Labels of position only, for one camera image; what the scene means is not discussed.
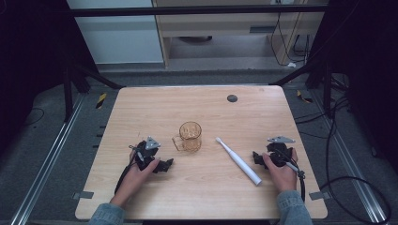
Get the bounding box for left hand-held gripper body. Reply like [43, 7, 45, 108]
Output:
[129, 135, 162, 172]

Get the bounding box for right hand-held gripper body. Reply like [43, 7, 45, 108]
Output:
[265, 135, 297, 169]

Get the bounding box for white electric toothbrush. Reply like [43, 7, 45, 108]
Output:
[215, 136, 263, 187]

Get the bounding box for clear glass mug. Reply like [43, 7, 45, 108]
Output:
[171, 121, 203, 154]

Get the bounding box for person's right hand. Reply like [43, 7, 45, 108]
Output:
[261, 148, 299, 193]

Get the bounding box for person's left hand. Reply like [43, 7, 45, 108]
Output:
[109, 149, 161, 208]

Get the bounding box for yellow black striped tape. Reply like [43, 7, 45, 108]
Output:
[95, 92, 108, 110]
[296, 89, 314, 104]

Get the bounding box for black metal stand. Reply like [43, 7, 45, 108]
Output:
[61, 59, 125, 124]
[269, 58, 349, 119]

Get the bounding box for white cabinet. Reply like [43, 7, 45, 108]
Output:
[66, 0, 165, 66]

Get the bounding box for dark curtain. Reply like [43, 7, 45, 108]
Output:
[309, 0, 398, 174]
[0, 0, 99, 158]

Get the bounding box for light wooden desk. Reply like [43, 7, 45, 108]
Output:
[152, 0, 329, 68]

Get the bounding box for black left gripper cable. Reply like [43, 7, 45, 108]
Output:
[114, 144, 145, 195]

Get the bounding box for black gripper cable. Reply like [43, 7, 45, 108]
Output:
[274, 149, 307, 203]
[114, 144, 145, 195]

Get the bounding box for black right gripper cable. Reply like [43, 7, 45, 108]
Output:
[274, 149, 307, 203]

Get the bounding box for black floor cable loop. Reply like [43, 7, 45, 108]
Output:
[294, 95, 392, 225]

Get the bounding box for grey metal table bracket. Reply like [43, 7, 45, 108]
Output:
[72, 190, 95, 201]
[308, 190, 331, 202]

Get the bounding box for aluminium floor rail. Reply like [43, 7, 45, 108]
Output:
[309, 90, 390, 225]
[8, 93, 86, 225]

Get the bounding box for black hanging desk cables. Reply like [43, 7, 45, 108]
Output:
[269, 11, 312, 68]

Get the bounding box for thin black floor cable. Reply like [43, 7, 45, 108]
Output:
[22, 107, 45, 127]

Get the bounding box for black horizontal frame bar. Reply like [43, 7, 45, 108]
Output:
[67, 4, 329, 19]

